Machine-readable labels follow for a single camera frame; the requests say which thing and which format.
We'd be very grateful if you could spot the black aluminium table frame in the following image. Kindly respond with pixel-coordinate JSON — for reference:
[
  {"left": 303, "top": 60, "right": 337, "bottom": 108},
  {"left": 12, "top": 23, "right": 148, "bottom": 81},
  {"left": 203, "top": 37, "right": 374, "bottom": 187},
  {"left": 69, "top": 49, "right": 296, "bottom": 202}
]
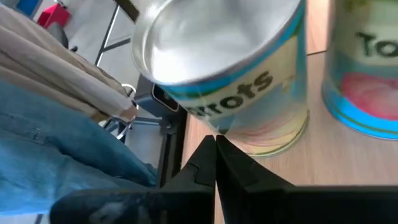
[{"left": 156, "top": 107, "right": 188, "bottom": 189}]

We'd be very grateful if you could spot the yellow carrots can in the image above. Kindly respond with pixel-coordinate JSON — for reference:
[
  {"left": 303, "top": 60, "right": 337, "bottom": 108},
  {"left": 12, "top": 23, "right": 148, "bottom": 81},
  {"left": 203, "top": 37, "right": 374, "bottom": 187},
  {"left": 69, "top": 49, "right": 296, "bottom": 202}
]
[{"left": 130, "top": 0, "right": 311, "bottom": 159}]

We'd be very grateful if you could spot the black frame shelf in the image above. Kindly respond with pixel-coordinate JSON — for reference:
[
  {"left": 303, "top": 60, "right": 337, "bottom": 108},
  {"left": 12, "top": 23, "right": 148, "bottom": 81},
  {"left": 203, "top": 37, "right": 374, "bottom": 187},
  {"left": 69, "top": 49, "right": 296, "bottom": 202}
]
[{"left": 114, "top": 0, "right": 141, "bottom": 23}]

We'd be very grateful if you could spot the grey camera box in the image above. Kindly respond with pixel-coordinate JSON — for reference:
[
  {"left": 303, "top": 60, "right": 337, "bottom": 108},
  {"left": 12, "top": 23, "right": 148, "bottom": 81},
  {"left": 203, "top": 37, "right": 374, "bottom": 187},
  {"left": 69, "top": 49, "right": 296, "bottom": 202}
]
[{"left": 134, "top": 74, "right": 180, "bottom": 121}]

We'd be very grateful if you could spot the blue box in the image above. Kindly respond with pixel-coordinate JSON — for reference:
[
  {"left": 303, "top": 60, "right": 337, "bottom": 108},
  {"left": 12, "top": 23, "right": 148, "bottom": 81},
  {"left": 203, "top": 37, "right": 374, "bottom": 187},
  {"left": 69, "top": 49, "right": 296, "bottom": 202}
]
[{"left": 15, "top": 0, "right": 40, "bottom": 17}]

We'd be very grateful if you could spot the blue tomatoes can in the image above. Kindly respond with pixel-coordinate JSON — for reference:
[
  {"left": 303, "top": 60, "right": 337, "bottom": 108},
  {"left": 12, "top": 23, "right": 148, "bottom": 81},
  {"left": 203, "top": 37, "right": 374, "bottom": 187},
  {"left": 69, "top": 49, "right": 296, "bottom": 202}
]
[{"left": 322, "top": 0, "right": 398, "bottom": 141}]

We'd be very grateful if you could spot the thin black stand frame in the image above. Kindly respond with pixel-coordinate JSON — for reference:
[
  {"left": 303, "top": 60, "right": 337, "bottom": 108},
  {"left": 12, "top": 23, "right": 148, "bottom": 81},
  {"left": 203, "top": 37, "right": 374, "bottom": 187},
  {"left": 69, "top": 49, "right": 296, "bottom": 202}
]
[{"left": 94, "top": 3, "right": 133, "bottom": 67}]

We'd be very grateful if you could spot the person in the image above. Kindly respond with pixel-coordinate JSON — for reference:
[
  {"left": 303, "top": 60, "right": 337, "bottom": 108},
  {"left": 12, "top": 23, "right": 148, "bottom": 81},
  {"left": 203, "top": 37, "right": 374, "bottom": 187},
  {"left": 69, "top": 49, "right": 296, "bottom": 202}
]
[{"left": 0, "top": 2, "right": 159, "bottom": 217}]

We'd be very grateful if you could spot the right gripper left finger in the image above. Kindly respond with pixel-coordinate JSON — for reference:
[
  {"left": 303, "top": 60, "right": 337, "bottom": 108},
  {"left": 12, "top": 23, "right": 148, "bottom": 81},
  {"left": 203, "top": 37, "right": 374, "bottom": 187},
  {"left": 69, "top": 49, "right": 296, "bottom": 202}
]
[{"left": 49, "top": 135, "right": 217, "bottom": 224}]

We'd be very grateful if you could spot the red box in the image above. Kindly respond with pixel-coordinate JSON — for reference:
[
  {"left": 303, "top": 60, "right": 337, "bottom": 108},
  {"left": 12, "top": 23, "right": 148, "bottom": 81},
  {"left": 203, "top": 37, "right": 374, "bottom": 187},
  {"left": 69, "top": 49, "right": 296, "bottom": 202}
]
[{"left": 37, "top": 2, "right": 72, "bottom": 29}]

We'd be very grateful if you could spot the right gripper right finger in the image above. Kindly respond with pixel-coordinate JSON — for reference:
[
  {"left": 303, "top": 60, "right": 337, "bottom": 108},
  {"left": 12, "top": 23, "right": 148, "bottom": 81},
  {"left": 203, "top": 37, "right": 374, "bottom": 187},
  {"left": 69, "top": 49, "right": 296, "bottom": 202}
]
[{"left": 216, "top": 135, "right": 398, "bottom": 224}]

